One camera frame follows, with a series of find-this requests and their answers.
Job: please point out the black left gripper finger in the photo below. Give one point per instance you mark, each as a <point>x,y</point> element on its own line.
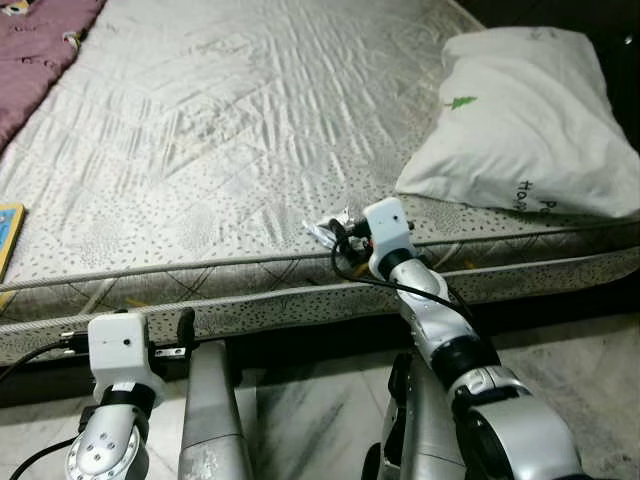
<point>187,328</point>

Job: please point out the snack wrapper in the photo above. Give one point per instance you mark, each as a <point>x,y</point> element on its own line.
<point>325,232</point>

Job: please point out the white pillow with tree print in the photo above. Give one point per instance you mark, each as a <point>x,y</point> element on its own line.
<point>520,130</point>

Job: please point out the blue yellow children's book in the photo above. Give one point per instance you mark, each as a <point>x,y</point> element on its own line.
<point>10,235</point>

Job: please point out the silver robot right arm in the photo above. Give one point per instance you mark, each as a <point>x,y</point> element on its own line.
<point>430,310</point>

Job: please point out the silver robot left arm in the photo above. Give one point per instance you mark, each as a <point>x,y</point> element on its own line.
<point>100,450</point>

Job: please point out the grey robot left leg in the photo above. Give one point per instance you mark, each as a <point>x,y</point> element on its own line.
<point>212,420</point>

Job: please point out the grey robot leg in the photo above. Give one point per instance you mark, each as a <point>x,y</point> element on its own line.
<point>425,440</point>
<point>212,420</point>

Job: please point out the white quilted mattress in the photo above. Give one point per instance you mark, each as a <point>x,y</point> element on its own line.
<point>250,130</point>

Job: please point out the grey robot right leg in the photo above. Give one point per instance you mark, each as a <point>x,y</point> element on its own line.
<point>425,440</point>

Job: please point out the pink cartoon mouse blanket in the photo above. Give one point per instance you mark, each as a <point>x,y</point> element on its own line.
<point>40,60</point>

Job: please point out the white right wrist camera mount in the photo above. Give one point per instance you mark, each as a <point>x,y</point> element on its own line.
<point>390,230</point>

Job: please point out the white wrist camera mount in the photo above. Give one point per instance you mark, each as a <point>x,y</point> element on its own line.
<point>120,345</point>
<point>390,230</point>

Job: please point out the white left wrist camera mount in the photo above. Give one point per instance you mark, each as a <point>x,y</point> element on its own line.
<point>120,345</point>

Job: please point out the dark bed frame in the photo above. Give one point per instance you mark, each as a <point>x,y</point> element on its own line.
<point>320,345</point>

